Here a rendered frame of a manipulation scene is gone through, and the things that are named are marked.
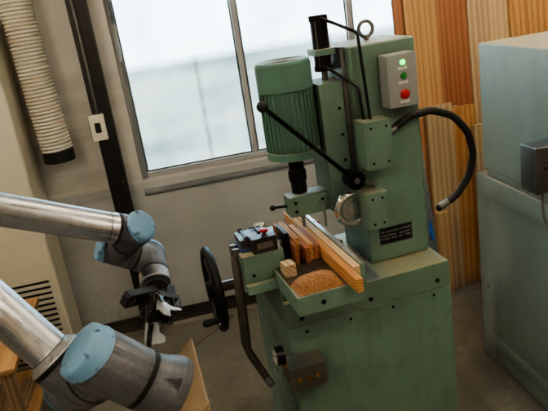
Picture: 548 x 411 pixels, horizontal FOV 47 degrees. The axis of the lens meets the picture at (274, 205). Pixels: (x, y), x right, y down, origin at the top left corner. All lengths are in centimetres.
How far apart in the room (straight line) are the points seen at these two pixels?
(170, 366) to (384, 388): 89
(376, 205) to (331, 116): 31
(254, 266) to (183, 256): 164
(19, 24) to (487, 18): 233
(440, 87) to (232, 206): 129
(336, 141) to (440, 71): 158
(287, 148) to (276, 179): 153
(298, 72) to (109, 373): 101
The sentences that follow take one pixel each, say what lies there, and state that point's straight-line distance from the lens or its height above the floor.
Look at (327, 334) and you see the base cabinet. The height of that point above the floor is 66.
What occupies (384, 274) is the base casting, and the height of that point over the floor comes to 80.
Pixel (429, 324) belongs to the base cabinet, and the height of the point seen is 58.
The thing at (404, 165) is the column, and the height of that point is 111.
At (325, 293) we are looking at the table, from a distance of 177.
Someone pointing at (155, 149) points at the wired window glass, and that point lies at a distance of 344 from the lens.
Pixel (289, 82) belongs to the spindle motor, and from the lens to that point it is 191.
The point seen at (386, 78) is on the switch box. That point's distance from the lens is 194.
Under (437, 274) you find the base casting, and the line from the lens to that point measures 213.
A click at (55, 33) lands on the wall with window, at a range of 332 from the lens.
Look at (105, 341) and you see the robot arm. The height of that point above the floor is 100.
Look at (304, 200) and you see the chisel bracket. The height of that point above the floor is 105.
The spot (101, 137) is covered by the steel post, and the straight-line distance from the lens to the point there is 325.
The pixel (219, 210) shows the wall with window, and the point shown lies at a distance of 347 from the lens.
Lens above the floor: 170
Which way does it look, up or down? 18 degrees down
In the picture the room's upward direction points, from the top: 9 degrees counter-clockwise
